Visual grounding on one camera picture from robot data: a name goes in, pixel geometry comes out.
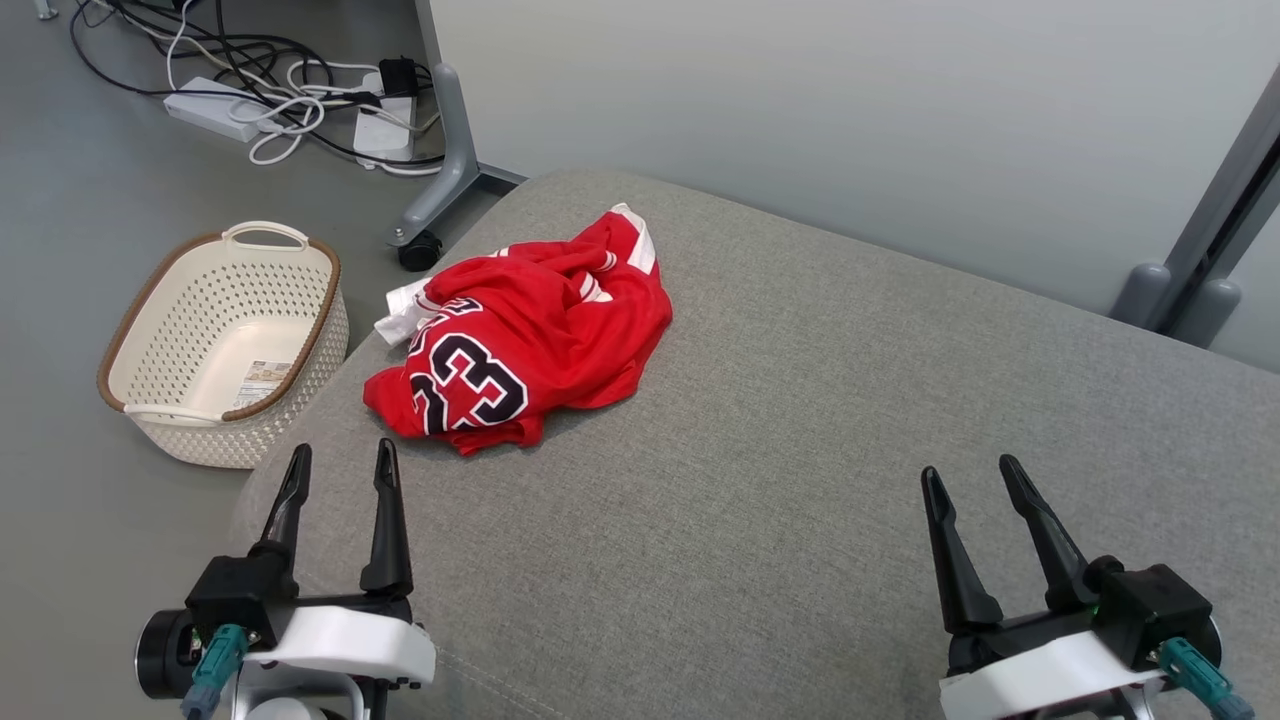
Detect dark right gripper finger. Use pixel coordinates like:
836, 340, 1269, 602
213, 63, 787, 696
999, 454, 1101, 614
921, 466, 1004, 636

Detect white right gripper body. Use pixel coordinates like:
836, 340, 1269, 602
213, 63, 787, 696
938, 606, 1168, 720

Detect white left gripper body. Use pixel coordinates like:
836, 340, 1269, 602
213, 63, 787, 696
240, 595, 438, 693

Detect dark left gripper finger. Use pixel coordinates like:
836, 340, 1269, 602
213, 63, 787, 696
360, 437, 415, 599
248, 443, 314, 579

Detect red jersey with white sleeves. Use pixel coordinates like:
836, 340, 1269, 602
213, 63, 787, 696
363, 245, 674, 457

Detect red shorts with white stripe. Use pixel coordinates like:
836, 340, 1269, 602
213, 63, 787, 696
375, 203, 673, 346

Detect paper label in basket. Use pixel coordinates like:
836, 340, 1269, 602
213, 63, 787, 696
232, 360, 294, 409

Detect cream perforated laundry basket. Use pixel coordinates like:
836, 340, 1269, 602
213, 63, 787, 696
97, 221, 351, 470

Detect black caster wheel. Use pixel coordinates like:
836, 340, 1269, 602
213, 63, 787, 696
398, 230, 444, 273

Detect grey partition leg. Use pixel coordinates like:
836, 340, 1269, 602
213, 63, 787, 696
388, 0, 528, 248

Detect white power box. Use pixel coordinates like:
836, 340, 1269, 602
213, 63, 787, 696
353, 70, 416, 166

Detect long white power strip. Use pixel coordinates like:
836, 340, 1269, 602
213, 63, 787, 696
163, 77, 286, 143

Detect left camera cable teal plug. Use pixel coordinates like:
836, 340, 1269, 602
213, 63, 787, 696
180, 624, 249, 720

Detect camera cable teal plug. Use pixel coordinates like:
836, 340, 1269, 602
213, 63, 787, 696
180, 624, 249, 720
1150, 637, 1256, 720

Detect right camera cable teal plug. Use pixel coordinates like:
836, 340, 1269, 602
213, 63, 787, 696
1150, 637, 1256, 720

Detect grey rounded post foot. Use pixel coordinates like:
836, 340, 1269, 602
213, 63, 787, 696
1110, 262, 1173, 331
1170, 278, 1244, 351

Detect grey partition post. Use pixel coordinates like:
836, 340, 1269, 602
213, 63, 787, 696
1140, 62, 1280, 336

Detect black floor cable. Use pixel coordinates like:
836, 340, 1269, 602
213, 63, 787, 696
68, 0, 446, 169

